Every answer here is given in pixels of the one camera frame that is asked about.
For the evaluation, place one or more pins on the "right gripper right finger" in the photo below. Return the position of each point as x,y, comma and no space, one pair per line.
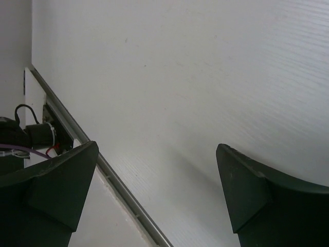
270,208

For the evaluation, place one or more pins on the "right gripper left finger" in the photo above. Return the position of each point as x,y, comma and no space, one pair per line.
41,205

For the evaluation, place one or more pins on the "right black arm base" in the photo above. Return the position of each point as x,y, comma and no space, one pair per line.
18,144

